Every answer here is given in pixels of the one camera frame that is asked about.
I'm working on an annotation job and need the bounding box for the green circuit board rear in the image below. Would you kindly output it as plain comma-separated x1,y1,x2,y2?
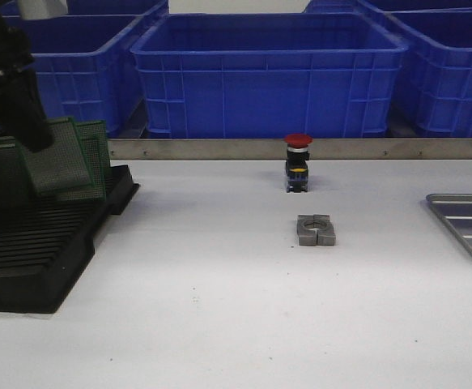
77,121,112,180

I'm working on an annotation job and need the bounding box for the green perforated circuit board front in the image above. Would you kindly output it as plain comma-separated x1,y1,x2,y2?
16,117,93,195

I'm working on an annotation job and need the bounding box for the grey metal clamp block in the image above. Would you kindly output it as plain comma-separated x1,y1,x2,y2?
296,214,336,246

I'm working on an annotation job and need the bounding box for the blue crate back right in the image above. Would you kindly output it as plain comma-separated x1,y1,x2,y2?
304,0,472,14

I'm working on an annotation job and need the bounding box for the metal table edge rail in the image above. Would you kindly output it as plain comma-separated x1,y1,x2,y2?
108,138,472,160

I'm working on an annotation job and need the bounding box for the green perforated circuit board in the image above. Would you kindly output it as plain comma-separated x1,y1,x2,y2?
56,137,106,202
16,117,93,195

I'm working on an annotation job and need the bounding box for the green circuit board left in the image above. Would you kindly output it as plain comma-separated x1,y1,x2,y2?
0,143,30,236

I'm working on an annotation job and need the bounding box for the blue crate back left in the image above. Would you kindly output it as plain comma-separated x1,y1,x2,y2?
0,0,168,20

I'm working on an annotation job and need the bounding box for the black slotted board rack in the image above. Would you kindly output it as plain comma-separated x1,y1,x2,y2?
0,165,138,314

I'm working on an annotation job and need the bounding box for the blue plastic crate right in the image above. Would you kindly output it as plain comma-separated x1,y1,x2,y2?
385,11,472,138

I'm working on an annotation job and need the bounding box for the blue plastic crate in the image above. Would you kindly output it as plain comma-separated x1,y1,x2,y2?
6,15,144,138
131,13,406,139
385,11,472,138

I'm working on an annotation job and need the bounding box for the blue plastic crate left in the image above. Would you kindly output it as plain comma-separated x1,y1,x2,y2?
6,15,144,138

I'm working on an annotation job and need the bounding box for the red emergency stop button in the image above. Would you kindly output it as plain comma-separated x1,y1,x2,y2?
284,133,313,193

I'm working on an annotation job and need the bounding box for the blue plastic crate centre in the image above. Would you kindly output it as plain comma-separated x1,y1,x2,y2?
131,13,406,139

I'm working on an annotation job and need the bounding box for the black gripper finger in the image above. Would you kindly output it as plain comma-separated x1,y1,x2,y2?
0,69,54,152

